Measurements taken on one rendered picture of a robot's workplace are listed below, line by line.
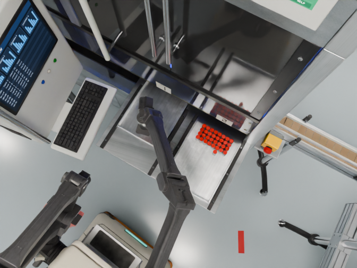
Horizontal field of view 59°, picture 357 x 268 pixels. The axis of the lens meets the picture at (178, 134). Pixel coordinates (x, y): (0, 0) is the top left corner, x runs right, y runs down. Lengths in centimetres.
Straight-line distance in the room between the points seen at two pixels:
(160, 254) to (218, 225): 139
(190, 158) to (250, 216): 105
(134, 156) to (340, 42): 113
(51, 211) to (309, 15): 88
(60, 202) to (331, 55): 88
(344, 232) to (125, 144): 137
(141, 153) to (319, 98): 176
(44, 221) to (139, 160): 71
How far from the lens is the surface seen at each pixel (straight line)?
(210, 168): 161
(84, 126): 178
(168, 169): 112
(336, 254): 214
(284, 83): 104
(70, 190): 113
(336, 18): 77
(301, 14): 77
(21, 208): 274
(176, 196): 105
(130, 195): 250
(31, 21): 143
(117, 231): 223
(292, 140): 167
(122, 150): 165
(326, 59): 88
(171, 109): 168
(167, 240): 111
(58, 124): 186
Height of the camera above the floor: 247
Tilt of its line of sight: 75 degrees down
